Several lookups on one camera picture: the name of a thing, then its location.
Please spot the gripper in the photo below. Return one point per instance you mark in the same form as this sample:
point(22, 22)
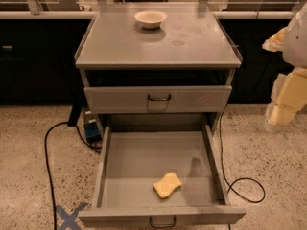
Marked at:
point(295, 45)

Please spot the grey open middle drawer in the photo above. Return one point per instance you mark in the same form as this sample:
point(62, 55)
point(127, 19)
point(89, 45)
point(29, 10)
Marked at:
point(131, 162)

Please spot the dark background counter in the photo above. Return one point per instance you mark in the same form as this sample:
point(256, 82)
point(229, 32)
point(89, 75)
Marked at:
point(37, 63)

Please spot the yellow sponge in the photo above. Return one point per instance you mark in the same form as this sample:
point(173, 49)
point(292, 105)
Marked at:
point(167, 185)

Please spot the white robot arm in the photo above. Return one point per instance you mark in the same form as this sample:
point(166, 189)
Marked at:
point(295, 43)

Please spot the white ceramic bowl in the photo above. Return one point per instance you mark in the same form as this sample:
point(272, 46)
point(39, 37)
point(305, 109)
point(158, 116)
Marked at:
point(150, 19)

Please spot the blue tape cross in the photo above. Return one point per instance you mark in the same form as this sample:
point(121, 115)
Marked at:
point(69, 220)

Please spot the blue power box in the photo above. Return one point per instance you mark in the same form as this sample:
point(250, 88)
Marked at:
point(91, 126)

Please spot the grey drawer cabinet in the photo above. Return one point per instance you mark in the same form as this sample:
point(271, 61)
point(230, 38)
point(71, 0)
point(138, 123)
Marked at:
point(190, 48)

